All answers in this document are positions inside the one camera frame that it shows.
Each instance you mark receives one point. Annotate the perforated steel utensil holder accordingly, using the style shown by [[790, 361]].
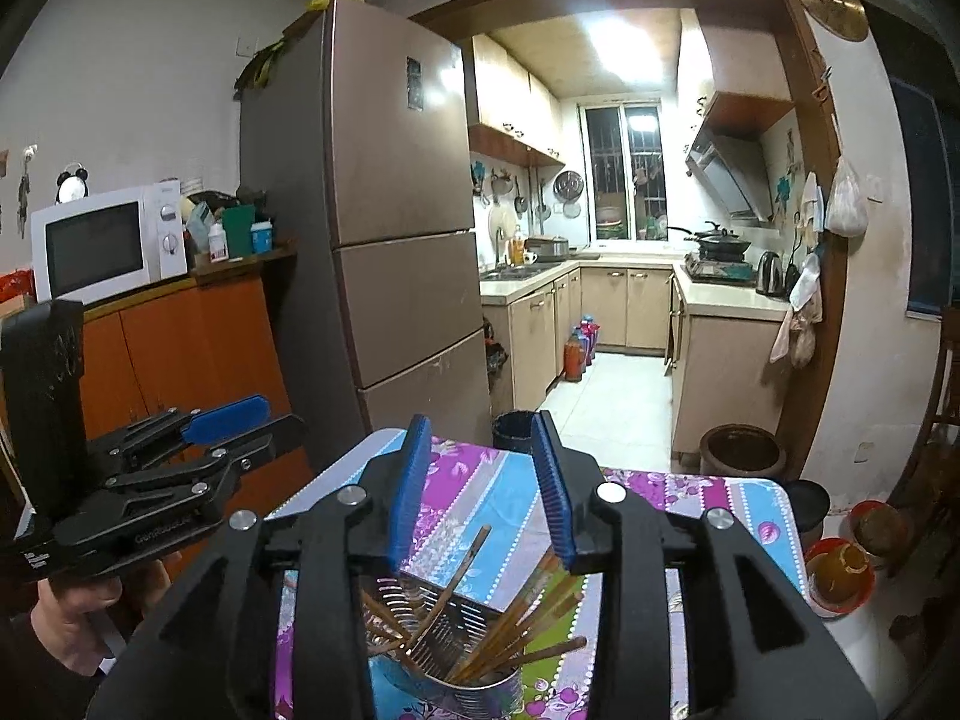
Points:
[[491, 697]]

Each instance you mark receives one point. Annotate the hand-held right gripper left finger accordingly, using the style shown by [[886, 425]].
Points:
[[411, 495]]

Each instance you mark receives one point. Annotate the steel range hood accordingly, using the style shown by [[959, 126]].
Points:
[[731, 172]]

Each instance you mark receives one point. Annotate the wooden doorway frame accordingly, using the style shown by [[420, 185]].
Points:
[[814, 165]]

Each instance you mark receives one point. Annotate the beige wall cabinet over hood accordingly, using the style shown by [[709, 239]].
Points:
[[739, 67]]

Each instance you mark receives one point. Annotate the gas stove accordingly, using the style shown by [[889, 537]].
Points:
[[718, 268]]

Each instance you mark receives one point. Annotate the pink plastic bottle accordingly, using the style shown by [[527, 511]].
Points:
[[591, 336]]

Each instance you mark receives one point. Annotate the steel kitchen sink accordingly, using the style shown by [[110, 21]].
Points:
[[514, 271]]

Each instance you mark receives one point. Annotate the grey rice cooker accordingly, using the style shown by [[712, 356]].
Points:
[[547, 249]]

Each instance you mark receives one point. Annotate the square kitchen ceiling light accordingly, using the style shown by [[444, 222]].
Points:
[[622, 41]]

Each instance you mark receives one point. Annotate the brown refrigerator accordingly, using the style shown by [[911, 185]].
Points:
[[405, 240]]

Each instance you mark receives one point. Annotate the hanging steel colander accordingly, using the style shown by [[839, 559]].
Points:
[[568, 186]]

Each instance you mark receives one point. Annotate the fridge door label sticker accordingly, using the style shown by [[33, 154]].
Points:
[[415, 82]]

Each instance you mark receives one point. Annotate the beige kitchen base cabinets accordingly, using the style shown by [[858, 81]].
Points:
[[720, 375]]

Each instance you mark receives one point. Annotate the yellow oil bottle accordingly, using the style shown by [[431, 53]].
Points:
[[517, 249]]

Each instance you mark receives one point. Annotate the red basin with gourd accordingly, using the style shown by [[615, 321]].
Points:
[[840, 577]]

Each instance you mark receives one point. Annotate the bunch of bamboo chopsticks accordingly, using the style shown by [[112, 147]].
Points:
[[517, 630]]

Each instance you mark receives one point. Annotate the person's left hand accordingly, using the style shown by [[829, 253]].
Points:
[[82, 615]]

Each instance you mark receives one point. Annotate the white hanging cloth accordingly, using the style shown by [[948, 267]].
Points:
[[811, 206]]

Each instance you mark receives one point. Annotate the white wall switch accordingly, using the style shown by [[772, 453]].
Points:
[[875, 187]]

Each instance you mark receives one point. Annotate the gold round wall clock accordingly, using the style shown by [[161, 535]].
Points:
[[829, 4]]

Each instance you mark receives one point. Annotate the green box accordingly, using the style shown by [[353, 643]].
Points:
[[238, 231]]

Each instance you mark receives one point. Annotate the large dark window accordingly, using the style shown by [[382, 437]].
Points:
[[930, 202]]

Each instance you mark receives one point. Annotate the beige wall cabinets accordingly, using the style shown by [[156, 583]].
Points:
[[510, 105]]

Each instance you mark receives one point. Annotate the yellow green plastic bag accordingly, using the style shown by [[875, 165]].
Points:
[[300, 37]]

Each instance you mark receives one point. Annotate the white hanging plastic bag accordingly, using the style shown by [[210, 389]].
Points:
[[846, 206]]

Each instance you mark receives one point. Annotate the panda alarm clock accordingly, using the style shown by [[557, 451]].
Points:
[[73, 186]]

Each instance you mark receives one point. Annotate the person's left forearm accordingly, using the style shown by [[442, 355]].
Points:
[[37, 679]]

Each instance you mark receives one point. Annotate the black trash bin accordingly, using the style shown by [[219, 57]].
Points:
[[517, 433]]

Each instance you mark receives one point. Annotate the brown ceramic jar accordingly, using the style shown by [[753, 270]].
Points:
[[742, 454]]

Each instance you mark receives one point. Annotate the orange wooden cabinet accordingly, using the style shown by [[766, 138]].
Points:
[[172, 360]]

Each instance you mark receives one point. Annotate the barred kitchen window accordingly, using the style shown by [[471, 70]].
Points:
[[622, 172]]

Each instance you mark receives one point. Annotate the white microwave oven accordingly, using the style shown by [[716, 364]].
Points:
[[97, 247]]

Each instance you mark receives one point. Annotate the blue flower wall decal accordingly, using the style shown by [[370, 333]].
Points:
[[786, 184]]

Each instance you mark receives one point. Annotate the orange plastic jug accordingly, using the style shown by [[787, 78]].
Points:
[[576, 360]]

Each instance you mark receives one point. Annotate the black wok with lid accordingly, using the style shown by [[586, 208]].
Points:
[[716, 240]]

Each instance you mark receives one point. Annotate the steel electric kettle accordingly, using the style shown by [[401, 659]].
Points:
[[769, 274]]

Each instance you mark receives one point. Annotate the floral plastic tablecloth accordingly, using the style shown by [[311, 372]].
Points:
[[487, 487]]

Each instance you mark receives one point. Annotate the beige hanging towel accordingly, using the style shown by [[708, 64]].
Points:
[[799, 330]]

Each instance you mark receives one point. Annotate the wooden chair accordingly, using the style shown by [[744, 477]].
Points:
[[937, 450]]

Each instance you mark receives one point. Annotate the hanging key bunch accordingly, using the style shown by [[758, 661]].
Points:
[[27, 195]]

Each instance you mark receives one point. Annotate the white bottle with red label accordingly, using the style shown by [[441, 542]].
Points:
[[217, 244]]

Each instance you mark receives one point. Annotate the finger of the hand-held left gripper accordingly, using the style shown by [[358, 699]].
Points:
[[262, 444], [225, 416]]

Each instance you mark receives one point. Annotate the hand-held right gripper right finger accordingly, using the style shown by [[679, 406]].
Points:
[[553, 495]]

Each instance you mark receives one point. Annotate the blue and white container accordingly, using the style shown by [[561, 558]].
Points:
[[261, 238]]

